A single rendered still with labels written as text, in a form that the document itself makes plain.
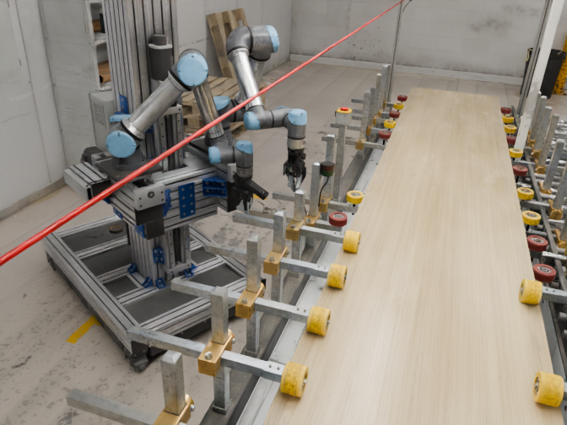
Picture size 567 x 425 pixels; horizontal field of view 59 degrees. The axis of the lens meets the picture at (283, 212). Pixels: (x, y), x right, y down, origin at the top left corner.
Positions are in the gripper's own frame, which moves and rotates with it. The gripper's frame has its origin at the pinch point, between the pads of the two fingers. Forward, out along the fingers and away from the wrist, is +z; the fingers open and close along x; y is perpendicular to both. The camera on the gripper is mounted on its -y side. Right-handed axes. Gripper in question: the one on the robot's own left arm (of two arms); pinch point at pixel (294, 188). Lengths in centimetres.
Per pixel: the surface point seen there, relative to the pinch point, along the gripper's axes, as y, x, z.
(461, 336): 61, 73, 10
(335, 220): 2.9, 19.6, 10.3
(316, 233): 25.5, 17.0, 5.1
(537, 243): -9, 101, 10
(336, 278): 53, 31, 5
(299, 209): 21.7, 8.6, -1.9
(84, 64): -140, -215, -7
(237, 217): 25.4, -16.5, 5.2
